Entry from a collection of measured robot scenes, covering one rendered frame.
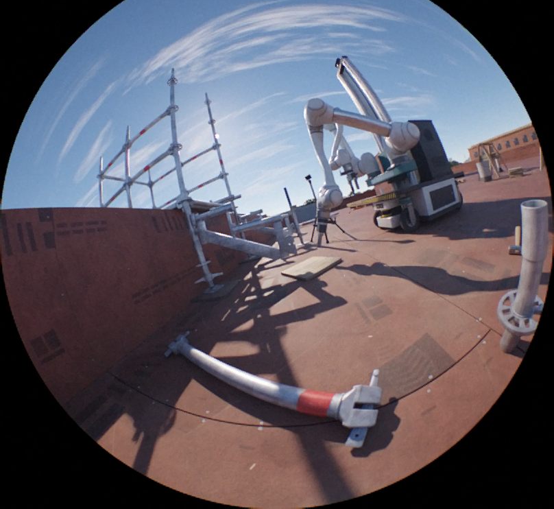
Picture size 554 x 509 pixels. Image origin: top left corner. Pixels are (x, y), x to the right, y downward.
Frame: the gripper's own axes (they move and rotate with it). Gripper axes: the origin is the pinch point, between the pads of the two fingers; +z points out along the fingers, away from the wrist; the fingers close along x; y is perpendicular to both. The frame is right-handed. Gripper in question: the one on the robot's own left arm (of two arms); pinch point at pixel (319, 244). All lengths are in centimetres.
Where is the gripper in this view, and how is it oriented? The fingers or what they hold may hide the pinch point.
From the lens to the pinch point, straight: 113.3
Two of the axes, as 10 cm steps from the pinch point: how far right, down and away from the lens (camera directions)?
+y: -9.9, -1.3, 1.0
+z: -1.3, 9.9, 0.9
